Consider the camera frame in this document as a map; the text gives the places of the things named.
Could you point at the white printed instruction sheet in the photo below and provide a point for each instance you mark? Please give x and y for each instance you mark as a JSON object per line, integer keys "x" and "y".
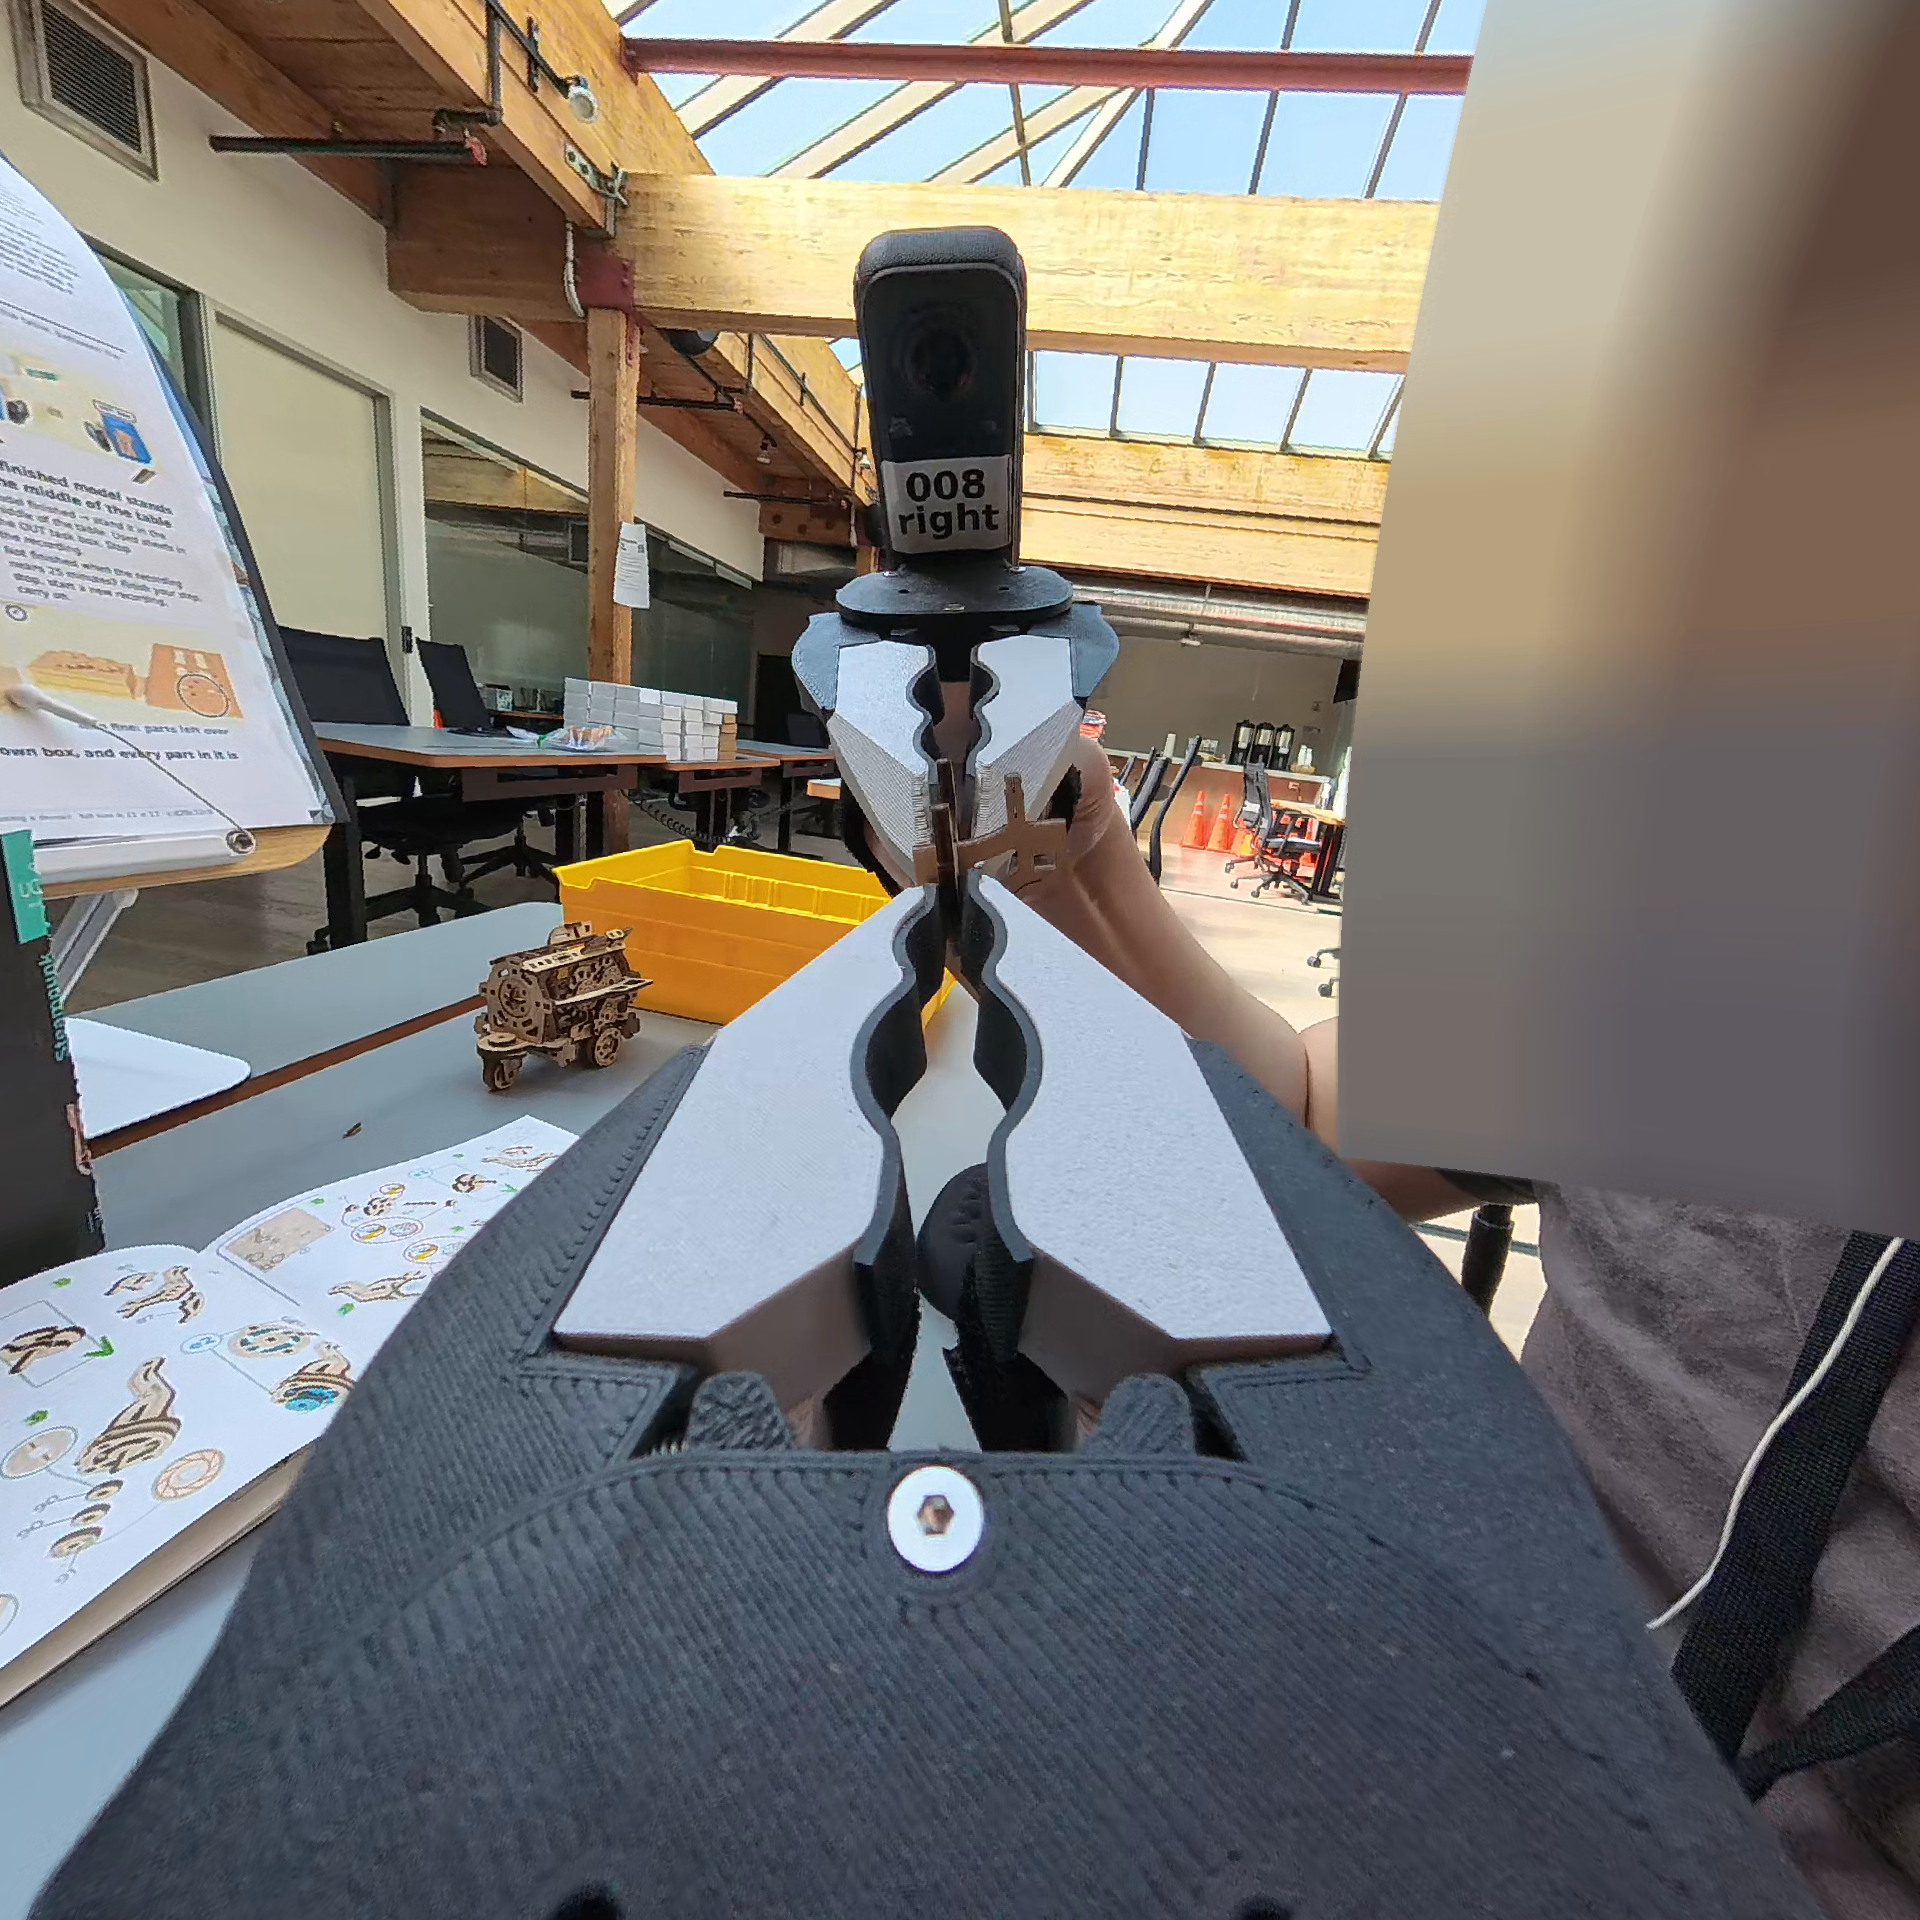
{"x": 118, "y": 524}

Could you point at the person's right hand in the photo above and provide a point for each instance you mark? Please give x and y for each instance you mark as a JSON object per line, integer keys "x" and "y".
{"x": 1117, "y": 885}

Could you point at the person's right forearm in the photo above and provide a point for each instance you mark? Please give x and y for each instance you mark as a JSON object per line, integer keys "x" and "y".
{"x": 1260, "y": 1050}

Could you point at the large wall air vent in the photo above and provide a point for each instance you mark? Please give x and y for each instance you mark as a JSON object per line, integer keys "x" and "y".
{"x": 90, "y": 77}

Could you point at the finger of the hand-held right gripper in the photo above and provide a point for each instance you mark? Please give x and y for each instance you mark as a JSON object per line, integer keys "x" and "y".
{"x": 1036, "y": 706}
{"x": 878, "y": 735}

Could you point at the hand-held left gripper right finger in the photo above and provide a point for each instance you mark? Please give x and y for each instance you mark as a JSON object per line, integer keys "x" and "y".
{"x": 1141, "y": 1202}

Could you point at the curved wooden arc part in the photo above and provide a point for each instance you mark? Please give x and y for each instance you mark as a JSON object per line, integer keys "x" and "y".
{"x": 1019, "y": 853}

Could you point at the yellow plastic bin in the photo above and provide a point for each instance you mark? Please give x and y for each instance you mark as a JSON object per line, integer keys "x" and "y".
{"x": 704, "y": 932}

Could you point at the white paper notice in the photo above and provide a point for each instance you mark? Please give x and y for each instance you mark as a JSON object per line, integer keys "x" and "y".
{"x": 633, "y": 563}

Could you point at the instruction sheet on stand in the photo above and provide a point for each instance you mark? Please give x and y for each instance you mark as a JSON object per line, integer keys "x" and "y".
{"x": 181, "y": 863}

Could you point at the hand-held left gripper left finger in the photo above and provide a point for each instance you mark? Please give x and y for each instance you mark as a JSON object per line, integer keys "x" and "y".
{"x": 749, "y": 1202}

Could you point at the small wall air vent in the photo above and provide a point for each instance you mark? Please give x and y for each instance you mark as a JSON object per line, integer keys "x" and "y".
{"x": 499, "y": 358}

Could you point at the black office chair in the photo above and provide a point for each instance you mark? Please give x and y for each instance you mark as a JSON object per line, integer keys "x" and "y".
{"x": 338, "y": 683}
{"x": 451, "y": 683}
{"x": 1275, "y": 833}

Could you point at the wooden model vehicle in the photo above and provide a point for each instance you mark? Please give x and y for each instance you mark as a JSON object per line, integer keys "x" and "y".
{"x": 555, "y": 997}

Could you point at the stack of white boxes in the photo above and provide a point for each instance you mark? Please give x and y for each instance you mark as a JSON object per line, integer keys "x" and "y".
{"x": 644, "y": 716}

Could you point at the wooden support post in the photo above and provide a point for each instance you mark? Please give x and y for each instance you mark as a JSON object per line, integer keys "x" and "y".
{"x": 612, "y": 482}

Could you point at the white rounded base plate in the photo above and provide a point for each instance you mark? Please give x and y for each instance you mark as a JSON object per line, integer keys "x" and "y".
{"x": 149, "y": 1074}

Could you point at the red steel beam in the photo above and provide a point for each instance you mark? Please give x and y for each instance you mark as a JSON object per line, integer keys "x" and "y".
{"x": 1050, "y": 66}

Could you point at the orange traffic cone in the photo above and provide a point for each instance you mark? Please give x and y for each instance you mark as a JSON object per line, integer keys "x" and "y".
{"x": 1228, "y": 828}
{"x": 1196, "y": 828}

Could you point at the wood-edged office desk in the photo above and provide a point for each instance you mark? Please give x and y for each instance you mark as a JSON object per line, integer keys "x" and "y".
{"x": 451, "y": 745}
{"x": 733, "y": 762}

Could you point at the open instruction booklet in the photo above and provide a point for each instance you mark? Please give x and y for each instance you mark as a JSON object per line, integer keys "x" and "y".
{"x": 181, "y": 1381}

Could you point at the black model kit box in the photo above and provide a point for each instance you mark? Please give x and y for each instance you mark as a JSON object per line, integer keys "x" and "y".
{"x": 36, "y": 1081}

